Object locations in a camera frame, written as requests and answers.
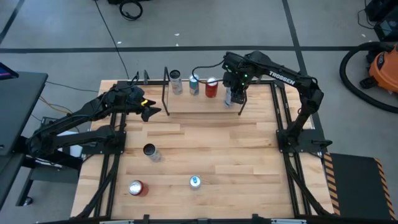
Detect white Celsius Arctic Vibe can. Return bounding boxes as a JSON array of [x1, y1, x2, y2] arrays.
[[224, 87, 234, 108]]

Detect red Coca-Cola can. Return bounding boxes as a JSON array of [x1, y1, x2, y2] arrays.
[[205, 77, 219, 98], [128, 179, 149, 197]]

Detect black frame wooden shelf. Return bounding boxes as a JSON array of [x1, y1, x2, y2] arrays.
[[162, 66, 249, 116]]

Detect silver blue Red Bull can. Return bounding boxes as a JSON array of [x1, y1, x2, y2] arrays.
[[189, 175, 202, 190], [188, 73, 200, 96]]

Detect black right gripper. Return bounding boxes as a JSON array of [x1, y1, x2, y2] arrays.
[[223, 69, 249, 105]]

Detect black desk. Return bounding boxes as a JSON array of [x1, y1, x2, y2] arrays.
[[0, 71, 49, 209]]

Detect dark screen device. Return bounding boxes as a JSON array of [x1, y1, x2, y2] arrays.
[[0, 62, 19, 81]]

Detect black hazard-striped floor mat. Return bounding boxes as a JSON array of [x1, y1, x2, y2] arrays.
[[322, 152, 398, 222]]

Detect white Celsius Peach Vibe can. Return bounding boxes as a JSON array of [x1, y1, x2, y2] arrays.
[[169, 69, 183, 95], [142, 143, 162, 163]]

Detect black equipment cases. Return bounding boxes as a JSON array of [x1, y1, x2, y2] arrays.
[[357, 0, 398, 43]]

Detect black coiled cable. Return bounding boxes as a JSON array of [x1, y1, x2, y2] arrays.
[[119, 0, 144, 22]]

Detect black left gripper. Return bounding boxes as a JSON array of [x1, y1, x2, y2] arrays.
[[106, 86, 162, 123]]

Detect white box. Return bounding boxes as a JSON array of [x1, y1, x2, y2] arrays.
[[57, 130, 83, 158]]

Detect orange shop vacuum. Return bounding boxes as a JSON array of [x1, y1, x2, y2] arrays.
[[368, 43, 398, 94], [338, 41, 398, 114]]

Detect black floor cable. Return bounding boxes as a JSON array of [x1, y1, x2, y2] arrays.
[[94, 0, 130, 79]]

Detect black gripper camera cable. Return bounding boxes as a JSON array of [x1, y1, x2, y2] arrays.
[[191, 60, 226, 85]]

